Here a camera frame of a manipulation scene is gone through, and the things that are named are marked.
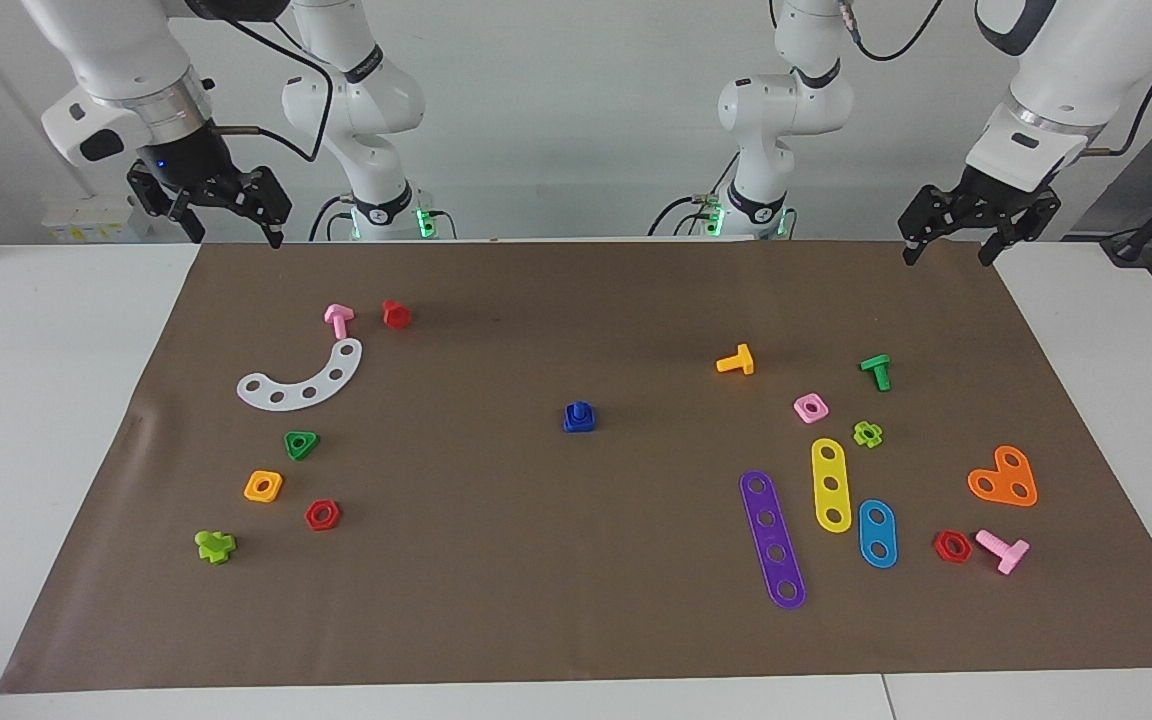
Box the black base cable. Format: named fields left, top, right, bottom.
left=309, top=193, right=355, bottom=243
left=648, top=195, right=712, bottom=238

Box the blue two-hole strip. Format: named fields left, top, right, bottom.
left=857, top=499, right=899, bottom=570

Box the white curved five-hole plate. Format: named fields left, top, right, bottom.
left=236, top=338, right=364, bottom=411

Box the orange heart three-hole plate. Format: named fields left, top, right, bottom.
left=967, top=445, right=1039, bottom=508

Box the purple four-hole strip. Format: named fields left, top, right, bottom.
left=739, top=470, right=807, bottom=610

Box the white power strip box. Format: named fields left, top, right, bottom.
left=41, top=195, right=155, bottom=244

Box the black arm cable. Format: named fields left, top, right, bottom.
left=836, top=0, right=1152, bottom=159
left=206, top=15, right=337, bottom=166

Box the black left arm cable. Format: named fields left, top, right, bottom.
left=836, top=0, right=1152, bottom=159

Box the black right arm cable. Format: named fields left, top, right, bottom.
left=206, top=15, right=337, bottom=166

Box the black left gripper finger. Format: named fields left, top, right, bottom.
left=898, top=183, right=962, bottom=265
left=978, top=188, right=1062, bottom=266

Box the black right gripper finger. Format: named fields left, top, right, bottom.
left=126, top=166, right=207, bottom=244
left=233, top=167, right=293, bottom=249

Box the brown table mat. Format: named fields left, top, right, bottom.
left=0, top=240, right=1152, bottom=694

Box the yellow three-hole strip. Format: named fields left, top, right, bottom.
left=811, top=438, right=853, bottom=534

